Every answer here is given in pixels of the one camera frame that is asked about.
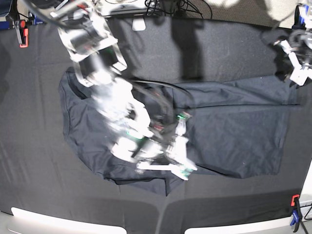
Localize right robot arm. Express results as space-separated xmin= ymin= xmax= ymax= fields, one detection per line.
xmin=24 ymin=0 xmax=197 ymax=180

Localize red black clamp left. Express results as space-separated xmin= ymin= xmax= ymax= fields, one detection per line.
xmin=14 ymin=20 xmax=28 ymax=48

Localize white mount plate top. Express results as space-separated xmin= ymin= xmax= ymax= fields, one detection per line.
xmin=132 ymin=18 xmax=146 ymax=32

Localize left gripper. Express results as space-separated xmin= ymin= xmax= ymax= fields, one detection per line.
xmin=273 ymin=31 xmax=312 ymax=85

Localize black table cover cloth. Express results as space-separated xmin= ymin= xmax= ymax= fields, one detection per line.
xmin=0 ymin=17 xmax=312 ymax=234

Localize dark navy t-shirt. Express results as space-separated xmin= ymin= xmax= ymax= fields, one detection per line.
xmin=58 ymin=68 xmax=300 ymax=195

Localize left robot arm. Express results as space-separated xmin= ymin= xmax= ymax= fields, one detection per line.
xmin=274 ymin=0 xmax=312 ymax=87

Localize tangled black cables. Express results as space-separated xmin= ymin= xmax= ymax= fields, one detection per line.
xmin=102 ymin=0 xmax=215 ymax=19

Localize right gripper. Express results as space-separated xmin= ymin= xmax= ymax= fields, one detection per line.
xmin=110 ymin=114 xmax=197 ymax=181

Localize blue orange clamp bottom right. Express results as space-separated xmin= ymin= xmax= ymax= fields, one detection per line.
xmin=290 ymin=194 xmax=308 ymax=234

